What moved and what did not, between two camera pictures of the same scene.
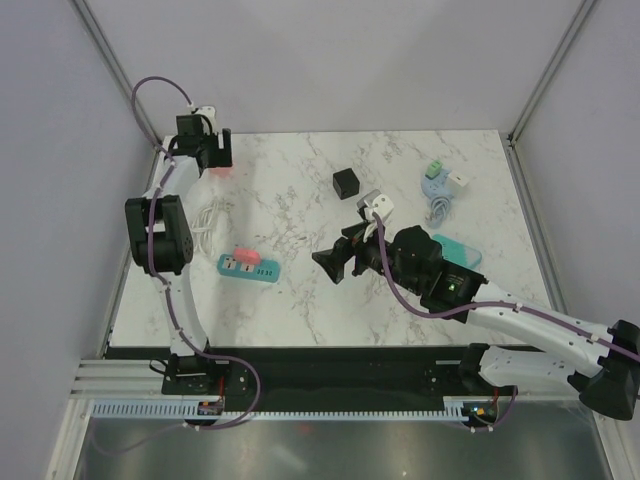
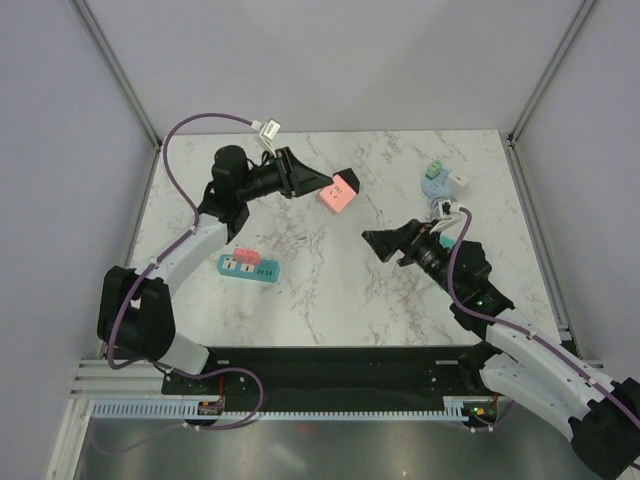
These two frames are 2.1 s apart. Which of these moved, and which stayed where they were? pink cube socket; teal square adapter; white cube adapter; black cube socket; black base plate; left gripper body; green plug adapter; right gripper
Moved: right gripper; pink cube socket; left gripper body
Stayed: teal square adapter; green plug adapter; black cube socket; white cube adapter; black base plate
